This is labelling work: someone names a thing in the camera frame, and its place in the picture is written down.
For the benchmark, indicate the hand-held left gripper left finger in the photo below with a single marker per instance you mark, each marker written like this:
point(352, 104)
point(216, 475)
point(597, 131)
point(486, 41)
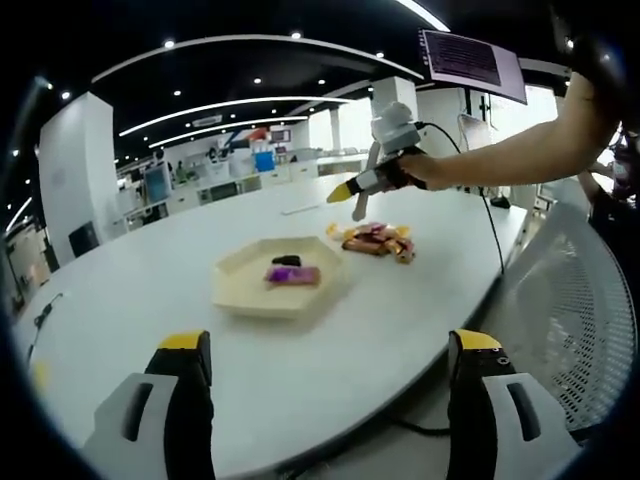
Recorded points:
point(170, 430)

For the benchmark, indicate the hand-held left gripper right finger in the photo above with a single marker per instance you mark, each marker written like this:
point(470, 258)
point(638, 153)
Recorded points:
point(480, 430)

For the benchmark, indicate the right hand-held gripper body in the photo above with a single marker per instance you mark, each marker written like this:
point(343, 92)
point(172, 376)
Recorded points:
point(400, 130)

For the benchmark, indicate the pile of snack packets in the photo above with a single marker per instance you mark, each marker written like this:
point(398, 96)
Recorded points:
point(377, 240)

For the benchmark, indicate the black snack packet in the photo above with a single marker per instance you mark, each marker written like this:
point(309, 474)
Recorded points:
point(286, 260)

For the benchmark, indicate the purple snack packet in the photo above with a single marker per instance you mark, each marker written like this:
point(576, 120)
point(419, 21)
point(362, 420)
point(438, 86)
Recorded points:
point(292, 276)

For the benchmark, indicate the beige hexagonal container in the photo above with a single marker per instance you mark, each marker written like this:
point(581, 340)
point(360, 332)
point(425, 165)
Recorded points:
point(250, 295)

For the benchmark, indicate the person's right hand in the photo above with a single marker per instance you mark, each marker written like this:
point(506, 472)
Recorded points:
point(425, 171)

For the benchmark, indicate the white counter cabinets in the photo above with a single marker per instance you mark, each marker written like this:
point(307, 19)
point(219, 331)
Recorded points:
point(280, 175)

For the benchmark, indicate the blue box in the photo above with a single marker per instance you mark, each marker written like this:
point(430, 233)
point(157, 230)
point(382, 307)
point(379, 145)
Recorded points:
point(265, 162)

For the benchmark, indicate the computer monitor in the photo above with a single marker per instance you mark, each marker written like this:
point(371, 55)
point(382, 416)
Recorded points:
point(475, 62)

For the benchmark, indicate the white mesh chair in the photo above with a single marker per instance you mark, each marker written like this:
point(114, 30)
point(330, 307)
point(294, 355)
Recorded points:
point(565, 310)

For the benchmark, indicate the teal glass cabinet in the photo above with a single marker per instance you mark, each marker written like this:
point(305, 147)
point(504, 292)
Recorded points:
point(158, 182)

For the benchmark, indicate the black waste bin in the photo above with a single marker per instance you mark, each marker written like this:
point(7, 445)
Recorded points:
point(84, 241)

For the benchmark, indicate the person's black shirt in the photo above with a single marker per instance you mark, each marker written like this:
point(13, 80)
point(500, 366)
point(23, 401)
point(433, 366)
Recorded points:
point(600, 55)

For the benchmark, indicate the white square pillar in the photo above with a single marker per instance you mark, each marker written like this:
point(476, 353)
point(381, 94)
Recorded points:
point(75, 170)

